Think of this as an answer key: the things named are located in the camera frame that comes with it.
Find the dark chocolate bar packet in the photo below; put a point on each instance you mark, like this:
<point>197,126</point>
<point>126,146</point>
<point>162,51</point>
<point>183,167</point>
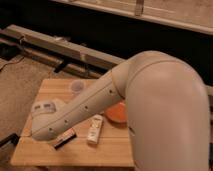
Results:
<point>64,138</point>

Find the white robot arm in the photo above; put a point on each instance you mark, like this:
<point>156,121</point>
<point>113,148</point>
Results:
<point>168,112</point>

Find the white plastic bottle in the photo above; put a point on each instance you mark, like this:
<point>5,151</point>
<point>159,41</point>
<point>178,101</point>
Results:
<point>95,129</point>

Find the orange ceramic bowl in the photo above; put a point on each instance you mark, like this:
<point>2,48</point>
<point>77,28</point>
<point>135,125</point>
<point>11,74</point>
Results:
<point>117,113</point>

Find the black object at left edge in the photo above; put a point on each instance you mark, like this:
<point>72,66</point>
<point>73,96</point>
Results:
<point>12,138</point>

